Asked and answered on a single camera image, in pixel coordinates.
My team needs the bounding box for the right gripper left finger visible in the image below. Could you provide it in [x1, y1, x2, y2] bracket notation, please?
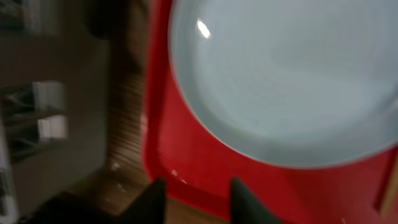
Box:
[116, 177, 167, 224]

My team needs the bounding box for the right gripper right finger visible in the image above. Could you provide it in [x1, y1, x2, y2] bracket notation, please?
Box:
[229, 177, 282, 224]

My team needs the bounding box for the light blue plate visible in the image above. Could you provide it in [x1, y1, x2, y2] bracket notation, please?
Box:
[169, 0, 397, 168]

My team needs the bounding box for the wooden chopstick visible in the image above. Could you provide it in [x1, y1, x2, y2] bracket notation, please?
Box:
[379, 156, 398, 218]

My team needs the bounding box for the red plastic tray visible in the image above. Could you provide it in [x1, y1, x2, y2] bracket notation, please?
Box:
[141, 0, 397, 224]

